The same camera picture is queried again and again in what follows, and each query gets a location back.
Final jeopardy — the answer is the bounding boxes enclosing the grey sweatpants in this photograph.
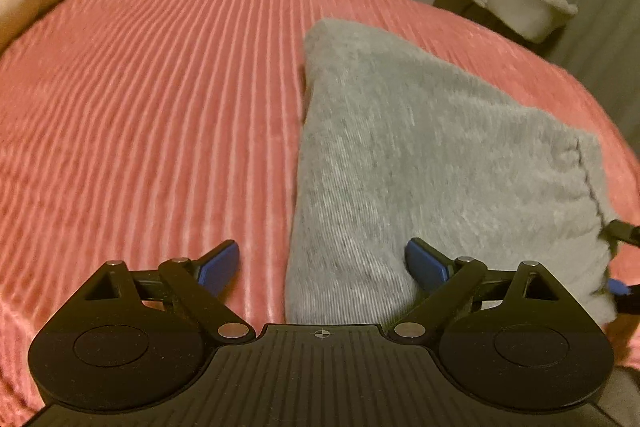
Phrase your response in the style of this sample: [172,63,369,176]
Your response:
[285,19,616,326]

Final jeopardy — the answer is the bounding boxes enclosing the pink ribbed bedspread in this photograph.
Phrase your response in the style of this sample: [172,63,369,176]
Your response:
[1,0,639,426]

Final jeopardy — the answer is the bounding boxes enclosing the grey plush vanity chair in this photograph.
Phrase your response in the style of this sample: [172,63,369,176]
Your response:
[469,0,578,44]

